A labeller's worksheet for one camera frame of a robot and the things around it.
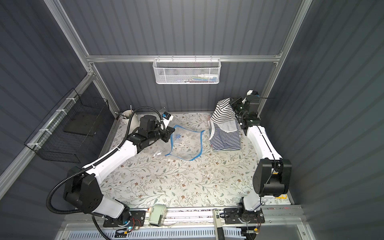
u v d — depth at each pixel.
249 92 0.75
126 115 1.08
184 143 1.02
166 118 0.71
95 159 0.99
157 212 0.74
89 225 0.73
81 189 0.42
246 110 0.64
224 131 1.02
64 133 0.72
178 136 1.04
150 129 0.66
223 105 0.84
